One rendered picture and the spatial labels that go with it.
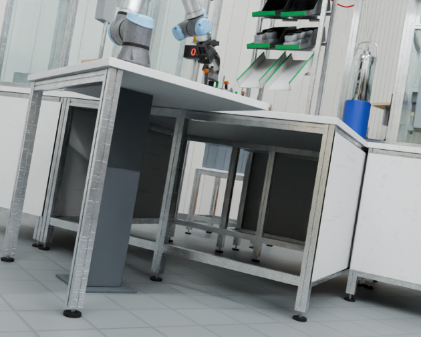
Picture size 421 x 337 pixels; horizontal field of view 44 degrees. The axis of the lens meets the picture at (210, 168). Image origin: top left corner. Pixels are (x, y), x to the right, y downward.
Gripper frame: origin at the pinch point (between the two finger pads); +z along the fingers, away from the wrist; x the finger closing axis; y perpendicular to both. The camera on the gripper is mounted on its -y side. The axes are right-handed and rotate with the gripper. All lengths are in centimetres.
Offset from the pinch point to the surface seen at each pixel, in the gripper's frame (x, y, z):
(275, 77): 36.4, 4.6, -1.8
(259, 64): 23.0, -7.8, -0.6
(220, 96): 40, 65, -31
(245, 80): 21.3, 7.3, -0.5
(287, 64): 37.9, -7.8, -1.5
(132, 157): 1, 80, -8
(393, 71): 17, -415, 256
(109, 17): -99, -48, -4
